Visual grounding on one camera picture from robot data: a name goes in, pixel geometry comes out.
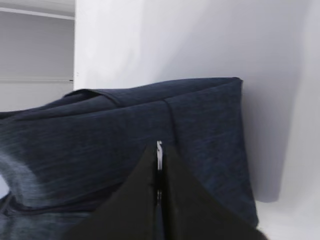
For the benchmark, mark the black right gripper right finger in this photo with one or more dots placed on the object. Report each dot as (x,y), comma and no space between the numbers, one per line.
(189,212)

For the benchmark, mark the navy blue lunch bag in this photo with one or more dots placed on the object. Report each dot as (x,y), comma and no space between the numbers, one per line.
(63,160)

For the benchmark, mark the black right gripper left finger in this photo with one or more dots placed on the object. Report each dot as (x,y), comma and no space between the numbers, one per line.
(129,213)

